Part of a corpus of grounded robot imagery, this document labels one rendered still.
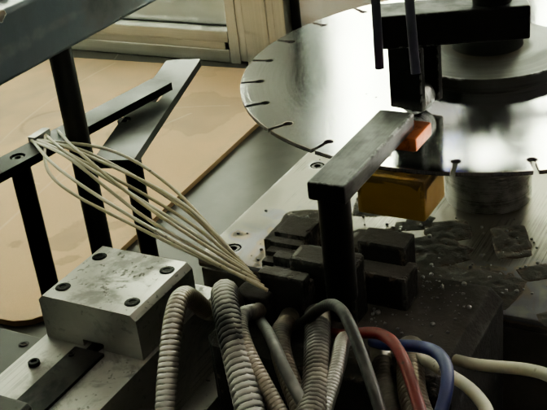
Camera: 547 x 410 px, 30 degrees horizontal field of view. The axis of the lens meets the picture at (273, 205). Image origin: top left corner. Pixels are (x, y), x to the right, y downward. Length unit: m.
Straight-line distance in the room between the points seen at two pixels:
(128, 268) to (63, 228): 0.36
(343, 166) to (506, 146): 0.12
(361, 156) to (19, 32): 0.21
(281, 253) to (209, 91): 0.70
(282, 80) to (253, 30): 0.62
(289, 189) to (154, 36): 0.66
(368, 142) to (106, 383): 0.20
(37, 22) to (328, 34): 0.25
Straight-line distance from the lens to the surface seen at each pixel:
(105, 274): 0.62
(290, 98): 0.66
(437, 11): 0.59
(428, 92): 0.61
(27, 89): 1.35
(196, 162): 1.06
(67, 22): 0.63
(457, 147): 0.58
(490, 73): 0.65
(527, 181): 0.72
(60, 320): 0.61
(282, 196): 0.75
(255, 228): 0.72
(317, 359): 0.48
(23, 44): 0.60
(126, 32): 1.42
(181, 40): 1.37
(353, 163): 0.50
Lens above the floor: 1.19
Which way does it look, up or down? 28 degrees down
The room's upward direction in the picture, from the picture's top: 7 degrees counter-clockwise
